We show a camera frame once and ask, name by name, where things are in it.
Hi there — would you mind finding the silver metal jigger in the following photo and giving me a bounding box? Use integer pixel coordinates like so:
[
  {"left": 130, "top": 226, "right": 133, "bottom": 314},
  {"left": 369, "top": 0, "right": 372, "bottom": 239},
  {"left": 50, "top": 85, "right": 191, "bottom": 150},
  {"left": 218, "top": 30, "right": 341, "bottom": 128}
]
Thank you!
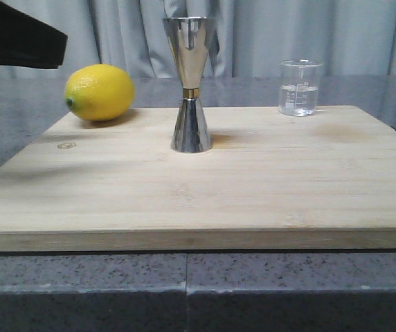
[{"left": 163, "top": 17, "right": 215, "bottom": 154}]

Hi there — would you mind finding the grey curtain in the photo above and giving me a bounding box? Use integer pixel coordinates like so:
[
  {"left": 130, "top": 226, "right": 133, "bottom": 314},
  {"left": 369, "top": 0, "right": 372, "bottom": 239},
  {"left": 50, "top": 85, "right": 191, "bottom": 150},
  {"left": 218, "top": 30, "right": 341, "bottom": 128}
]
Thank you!
[{"left": 11, "top": 1, "right": 396, "bottom": 78}]

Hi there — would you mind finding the yellow lemon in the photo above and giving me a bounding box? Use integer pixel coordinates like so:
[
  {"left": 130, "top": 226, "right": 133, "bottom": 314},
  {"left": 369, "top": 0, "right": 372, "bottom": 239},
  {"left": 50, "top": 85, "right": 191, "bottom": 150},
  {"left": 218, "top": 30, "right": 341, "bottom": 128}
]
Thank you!
[{"left": 64, "top": 64, "right": 135, "bottom": 121}]

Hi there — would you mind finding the clear glass beaker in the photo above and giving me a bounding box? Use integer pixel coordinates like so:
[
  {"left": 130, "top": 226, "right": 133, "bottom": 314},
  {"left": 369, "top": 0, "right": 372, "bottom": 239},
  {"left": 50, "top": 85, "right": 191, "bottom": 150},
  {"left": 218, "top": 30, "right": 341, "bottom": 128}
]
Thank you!
[{"left": 278, "top": 59, "right": 323, "bottom": 117}]

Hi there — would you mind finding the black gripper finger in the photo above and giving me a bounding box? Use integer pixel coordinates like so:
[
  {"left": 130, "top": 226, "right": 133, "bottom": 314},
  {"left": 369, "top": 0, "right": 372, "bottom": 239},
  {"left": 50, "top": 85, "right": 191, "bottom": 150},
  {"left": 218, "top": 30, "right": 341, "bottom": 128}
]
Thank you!
[{"left": 0, "top": 1, "right": 67, "bottom": 69}]

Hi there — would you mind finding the wooden cutting board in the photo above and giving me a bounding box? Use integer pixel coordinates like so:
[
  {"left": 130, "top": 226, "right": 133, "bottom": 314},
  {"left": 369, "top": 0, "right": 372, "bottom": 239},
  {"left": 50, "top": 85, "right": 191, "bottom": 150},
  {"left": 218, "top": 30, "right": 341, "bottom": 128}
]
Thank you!
[{"left": 0, "top": 106, "right": 396, "bottom": 252}]

